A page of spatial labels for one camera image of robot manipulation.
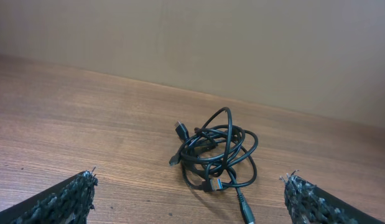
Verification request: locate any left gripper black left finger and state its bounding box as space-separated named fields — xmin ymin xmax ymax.
xmin=0 ymin=170 xmax=98 ymax=224

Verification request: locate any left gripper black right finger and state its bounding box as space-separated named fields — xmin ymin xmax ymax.
xmin=279 ymin=173 xmax=384 ymax=224

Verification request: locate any black USB cable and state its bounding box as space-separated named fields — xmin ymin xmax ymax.
xmin=180 ymin=127 xmax=258 ymax=192

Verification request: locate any black HDMI cable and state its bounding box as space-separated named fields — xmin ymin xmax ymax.
xmin=169 ymin=107 xmax=259 ymax=224

